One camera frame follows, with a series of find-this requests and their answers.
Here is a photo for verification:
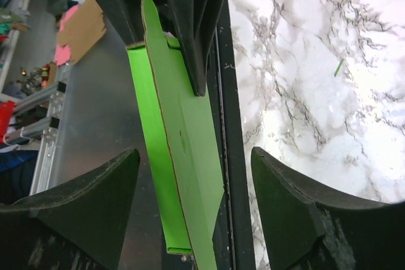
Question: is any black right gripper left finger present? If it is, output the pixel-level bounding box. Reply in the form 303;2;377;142
1;149;140;269

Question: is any green paper box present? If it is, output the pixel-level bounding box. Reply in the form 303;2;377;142
127;0;224;269

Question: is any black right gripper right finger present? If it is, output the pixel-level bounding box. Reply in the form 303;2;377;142
251;147;404;269

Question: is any small green paper strip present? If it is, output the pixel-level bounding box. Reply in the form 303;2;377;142
333;59;344;77

